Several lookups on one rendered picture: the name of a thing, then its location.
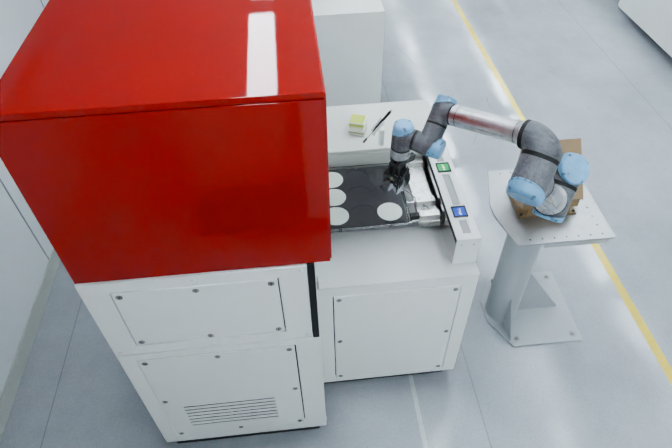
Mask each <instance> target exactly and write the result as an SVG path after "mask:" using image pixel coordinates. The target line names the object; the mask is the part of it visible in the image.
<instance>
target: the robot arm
mask: <svg viewBox="0 0 672 448"><path fill-rule="evenodd" d="M448 125H450V126H453V127H457V128H460V129H464V130H468V131H471V132H475V133H478V134H482V135H485V136H489V137H492V138H496V139H499V140H503V141H506V142H510V143H513V144H516V146H517V147H518V148H519V149H523V150H522V152H521V154H520V156H519V159H518V161H517V163H516V166H515V168H514V170H513V173H512V175H511V178H510V179H509V181H508V184H507V187H506V192H507V194H508V195H509V196H510V197H512V198H514V199H515V200H517V201H519V202H521V203H524V204H527V205H530V206H533V210H532V213H533V214H534V215H536V216H539V217H541V218H544V219H547V220H550V221H553V222H556V223H562V222H563V221H564V219H565V218H566V214H567V212H568V210H569V207H570V205H571V203H572V200H573V198H574V196H575V194H576V191H577V189H578V186H579V185H580V184H582V183H583V182H585V181H586V180H587V178H588V177H589V174H590V166H589V163H588V161H587V159H586V158H585V157H584V156H582V155H580V154H577V153H573V152H568V153H562V147H561V144H560V141H559V139H558V138H557V136H556V135H555V134H554V132H553V131H552V130H551V129H549V128H548V127H547V126H545V125H544V124H542V123H540V122H537V121H534V120H530V119H526V120H524V121H521V120H517V119H513V118H509V117H505V116H501V115H497V114H493V113H489V112H485V111H481V110H477V109H473V108H469V107H465V106H461V105H457V100H456V99H455V98H453V97H451V96H448V95H445V94H439V95H438V96H437V98H436V100H435V102H434V103H433V105H432V109H431V111H430V114H429V116H428V118H427V121H426V123H425V125H424V128H423V130H422V131H419V130H416V129H414V123H413V122H411V120H409V119H405V118H402V119H398V120H396V121H395V122H394V124H393V130H392V138H391V146H390V160H391V161H390V162H389V167H388V168H387V169H386V171H385V172H384V178H383V182H384V181H385V180H386V181H388V182H390V185H389V187H388V191H390V190H391V189H393V191H394V192H395V193H396V195H397V194H398V193H400V192H401V191H402V190H403V189H404V187H405V186H406V185H407V184H408V183H409V181H410V175H411V174H410V173H409V170H410V169H409V168H408V166H406V164H407V163H409V162H411V161H413V160H415V156H416V154H414V153H413V152H411V151H410V150H412V151H415V152H417V153H420V154H423V155H425V156H428V157H431V158H434V159H439V158H440V157H441V156H442V154H443V152H444V150H445V147H446V141H445V140H444V139H443V135H444V133H445V130H446V128H447V126H448ZM385 174H386V177H385ZM387 175H388V177H387Z"/></svg>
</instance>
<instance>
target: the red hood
mask: <svg viewBox="0 0 672 448"><path fill-rule="evenodd" d="M0 158H1V160H2V161H3V163H4V165H5V167H6V168H7V170H8V172H9V173H10V175H11V177H12V178H13V180H14V182H15V184H16V185H17V187H18V189H19V190H20V192H21V194H22V195H23V197H24V199H25V200H26V202H27V204H28V206H29V207H30V209H31V211H32V212H33V214H34V216H35V217H36V219H37V221H38V223H39V224H40V226H41V228H42V229H43V231H44V233H45V234H46V236H47V238H48V239H49V241H50V243H51V245H52V246H53V248H54V250H55V251H56V253H57V255H58V256H59V258H60V260H61V261H62V263H63V265H64V267H65V268H66V270H67V272H68V273H69V275H70V277H71V278H72V280H73V282H74V283H75V284H81V283H92V282H103V281H114V280H126V279H137V278H148V277H159V276H170V275H181V274H192V273H203V272H214V271H225V270H236V269H247V268H258V267H269V266H280V265H291V264H302V263H313V262H325V261H330V258H332V249H331V221H330V192H329V164H328V135H327V106H326V90H325V83H324V77H323V71H322V64H321V58H320V51H319V45H318V39H317V32H316V26H315V19H314V13H313V7H312V0H49V1H48V3H47V4H46V6H45V8H44V9H43V11H42V12H41V14H40V16H39V17H38V19H37V21H36V22H35V24H34V25H33V27H32V29H31V30H30V32H29V33H28V35H27V37H26V38H25V40H24V41H23V43H22V45H21V46H20V48H19V49H18V51H17V53H16V54H15V56H14V57H13V59H12V61H11V62H10V64H9V65H8V67H7V69H6V70H5V72H4V73H3V75H2V77H1V78H0Z"/></svg>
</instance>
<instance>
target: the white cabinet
mask: <svg viewBox="0 0 672 448"><path fill-rule="evenodd" d="M478 278H479V275H473V276H462V277H452V278H441V279H430V280H420V281H409V282H398V283H387V284H377V285H366V286H355V287H345V288H334V289H323V290H317V293H318V307H319V323H320V332H321V337H320V338H321V352H322V367H323V369H324V371H323V373H324V377H323V380H324V384H326V383H336V382H345V381H355V380H365V379H374V378H384V377H393V376H403V375H413V374H422V373H432V372H442V370H450V369H454V365H455V362H456V358H457V354H458V351H459V347H460V344H461V340H462V336H463V333H464V329H465V325H466V322H467V318H468V314H469V311H470V307H471V304H472V300H473V296H474V293H475V289H476V285H477V282H478Z"/></svg>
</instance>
